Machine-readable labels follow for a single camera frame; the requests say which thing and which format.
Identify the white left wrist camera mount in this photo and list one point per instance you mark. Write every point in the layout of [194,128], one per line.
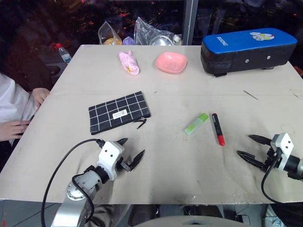
[109,153]

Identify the pink plastic bowl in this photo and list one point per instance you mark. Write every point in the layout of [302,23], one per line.
[171,62]

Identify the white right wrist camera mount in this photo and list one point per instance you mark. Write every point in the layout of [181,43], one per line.
[284,144]

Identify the person's right hand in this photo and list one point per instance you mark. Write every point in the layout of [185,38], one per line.
[11,130]

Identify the black grid pencil pouch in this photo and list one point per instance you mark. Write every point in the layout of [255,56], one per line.
[118,113]

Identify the thin wooden stick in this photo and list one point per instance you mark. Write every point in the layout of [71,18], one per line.
[250,95]

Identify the clear red-capped water bottle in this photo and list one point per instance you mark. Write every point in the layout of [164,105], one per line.
[64,55]

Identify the crumpled clear plastic bag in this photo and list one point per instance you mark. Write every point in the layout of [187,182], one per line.
[144,30]

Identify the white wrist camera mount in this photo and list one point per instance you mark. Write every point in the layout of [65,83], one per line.
[109,153]
[284,144]

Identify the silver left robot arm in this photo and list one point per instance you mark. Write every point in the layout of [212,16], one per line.
[75,194]

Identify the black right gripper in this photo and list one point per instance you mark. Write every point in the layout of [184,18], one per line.
[271,160]

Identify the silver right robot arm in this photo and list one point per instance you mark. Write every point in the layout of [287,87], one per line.
[296,164]

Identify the grey metal pole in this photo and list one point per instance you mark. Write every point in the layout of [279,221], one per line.
[190,21]

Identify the person's left hand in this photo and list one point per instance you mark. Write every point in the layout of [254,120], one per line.
[40,95]

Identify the red and black marker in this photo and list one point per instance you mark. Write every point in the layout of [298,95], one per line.
[218,128]

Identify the blue black case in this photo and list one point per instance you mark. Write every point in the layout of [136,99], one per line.
[248,50]

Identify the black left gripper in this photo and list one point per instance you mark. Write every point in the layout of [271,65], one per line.
[123,165]

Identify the green highlighter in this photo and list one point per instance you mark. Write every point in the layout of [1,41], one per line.
[196,124]

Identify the person in white shirt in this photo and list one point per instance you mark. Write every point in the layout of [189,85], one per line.
[14,101]

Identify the purple package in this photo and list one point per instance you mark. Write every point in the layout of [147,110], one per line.
[128,41]

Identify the clear bag with yellow contents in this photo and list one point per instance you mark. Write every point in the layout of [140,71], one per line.
[110,35]

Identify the steel bowl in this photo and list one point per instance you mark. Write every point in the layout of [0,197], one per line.
[162,41]

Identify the pink soft toy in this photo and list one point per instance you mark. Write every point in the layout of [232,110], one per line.
[129,62]

